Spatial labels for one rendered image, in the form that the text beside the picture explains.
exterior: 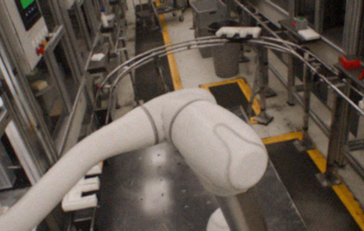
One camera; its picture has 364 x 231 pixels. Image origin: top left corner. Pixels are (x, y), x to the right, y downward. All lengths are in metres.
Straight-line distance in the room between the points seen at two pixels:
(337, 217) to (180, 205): 1.22
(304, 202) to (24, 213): 2.15
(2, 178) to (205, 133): 1.19
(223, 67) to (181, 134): 3.48
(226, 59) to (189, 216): 2.77
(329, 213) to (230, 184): 1.91
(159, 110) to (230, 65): 3.41
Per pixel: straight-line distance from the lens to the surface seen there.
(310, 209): 2.54
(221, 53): 4.09
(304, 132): 2.96
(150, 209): 1.68
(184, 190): 1.73
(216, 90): 3.96
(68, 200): 1.57
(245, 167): 0.65
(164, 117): 0.76
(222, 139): 0.64
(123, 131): 0.76
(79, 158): 0.73
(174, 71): 4.59
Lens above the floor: 1.87
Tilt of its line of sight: 31 degrees down
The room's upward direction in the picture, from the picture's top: 10 degrees counter-clockwise
